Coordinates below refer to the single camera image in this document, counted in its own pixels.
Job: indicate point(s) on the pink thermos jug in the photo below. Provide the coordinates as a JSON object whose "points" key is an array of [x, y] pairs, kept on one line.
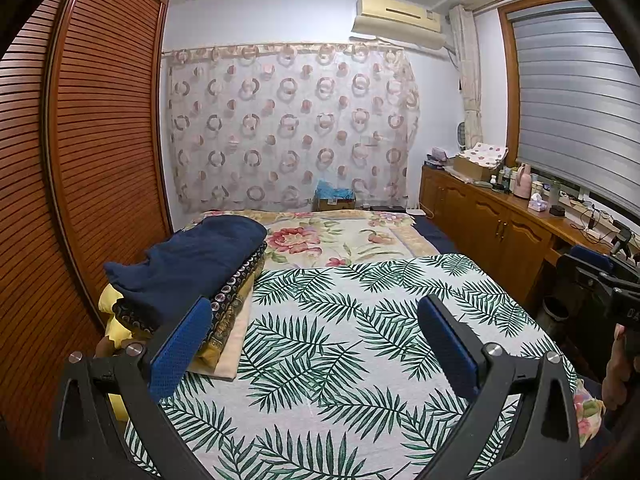
{"points": [[523, 182]]}

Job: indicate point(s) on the dark circle-patterned folded garment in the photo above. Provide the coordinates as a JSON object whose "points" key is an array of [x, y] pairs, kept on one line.
{"points": [[235, 280]]}

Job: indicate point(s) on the beige tied side curtain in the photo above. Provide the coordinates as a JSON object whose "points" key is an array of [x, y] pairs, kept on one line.
{"points": [[467, 75]]}

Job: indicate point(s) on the white power strip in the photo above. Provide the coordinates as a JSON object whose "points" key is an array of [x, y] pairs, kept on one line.
{"points": [[415, 210]]}

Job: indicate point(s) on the floral bed sheet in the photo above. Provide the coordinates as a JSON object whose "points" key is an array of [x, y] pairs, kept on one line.
{"points": [[325, 235]]}

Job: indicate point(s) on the yellow pillow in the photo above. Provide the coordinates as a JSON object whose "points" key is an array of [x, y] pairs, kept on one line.
{"points": [[112, 335]]}

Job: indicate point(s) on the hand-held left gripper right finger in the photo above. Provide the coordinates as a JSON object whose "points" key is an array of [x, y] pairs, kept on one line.
{"points": [[450, 350]]}

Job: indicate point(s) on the green leaf-print blanket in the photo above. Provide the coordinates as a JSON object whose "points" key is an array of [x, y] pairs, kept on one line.
{"points": [[325, 335]]}

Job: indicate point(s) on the sheer circle-print curtain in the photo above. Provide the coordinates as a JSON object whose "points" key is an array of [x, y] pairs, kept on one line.
{"points": [[290, 130]]}

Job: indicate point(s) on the small black box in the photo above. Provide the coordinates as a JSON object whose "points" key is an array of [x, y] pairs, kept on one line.
{"points": [[557, 211]]}

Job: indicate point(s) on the yellow folded garment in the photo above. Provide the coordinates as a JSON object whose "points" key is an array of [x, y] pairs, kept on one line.
{"points": [[220, 346]]}

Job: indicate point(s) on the brown louvred wooden wardrobe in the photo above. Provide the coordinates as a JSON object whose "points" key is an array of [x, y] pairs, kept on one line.
{"points": [[100, 135]]}

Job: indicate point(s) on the dark trash bin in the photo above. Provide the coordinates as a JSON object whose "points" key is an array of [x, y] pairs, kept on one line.
{"points": [[557, 309]]}

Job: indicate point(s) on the small round fan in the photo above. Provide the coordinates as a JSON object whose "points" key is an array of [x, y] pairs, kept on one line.
{"points": [[464, 136]]}

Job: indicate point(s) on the pink tissue box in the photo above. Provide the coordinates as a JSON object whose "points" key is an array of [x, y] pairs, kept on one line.
{"points": [[538, 203]]}

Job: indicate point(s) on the wooden window frame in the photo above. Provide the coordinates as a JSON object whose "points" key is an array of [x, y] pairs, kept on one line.
{"points": [[510, 85]]}

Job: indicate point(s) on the brown cardboard box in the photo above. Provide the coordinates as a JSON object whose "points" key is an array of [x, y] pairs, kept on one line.
{"points": [[334, 205]]}

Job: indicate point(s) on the open cardboard box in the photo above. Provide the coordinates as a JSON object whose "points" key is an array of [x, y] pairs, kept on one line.
{"points": [[470, 170]]}

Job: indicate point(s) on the blue plastic bag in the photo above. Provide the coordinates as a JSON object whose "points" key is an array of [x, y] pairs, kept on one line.
{"points": [[332, 190]]}

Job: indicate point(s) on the person's right hand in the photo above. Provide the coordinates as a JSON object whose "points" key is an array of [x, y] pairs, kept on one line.
{"points": [[622, 375]]}

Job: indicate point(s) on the beige wall air conditioner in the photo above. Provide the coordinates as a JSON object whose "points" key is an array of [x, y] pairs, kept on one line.
{"points": [[395, 20]]}

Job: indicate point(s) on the navy blue printed t-shirt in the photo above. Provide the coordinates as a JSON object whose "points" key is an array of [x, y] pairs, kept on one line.
{"points": [[190, 255]]}

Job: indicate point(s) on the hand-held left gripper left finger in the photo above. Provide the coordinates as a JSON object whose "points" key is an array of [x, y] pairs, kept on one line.
{"points": [[180, 350]]}

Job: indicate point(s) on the white floral cloth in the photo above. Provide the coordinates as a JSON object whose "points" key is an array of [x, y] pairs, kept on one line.
{"points": [[482, 154]]}

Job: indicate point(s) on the grey window blind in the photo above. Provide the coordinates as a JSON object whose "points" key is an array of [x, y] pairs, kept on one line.
{"points": [[575, 110]]}

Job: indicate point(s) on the wooden sideboard cabinet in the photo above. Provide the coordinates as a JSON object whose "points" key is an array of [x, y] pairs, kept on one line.
{"points": [[480, 225]]}

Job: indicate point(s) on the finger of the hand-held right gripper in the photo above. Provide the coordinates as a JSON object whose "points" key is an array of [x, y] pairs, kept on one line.
{"points": [[582, 275], [592, 259]]}

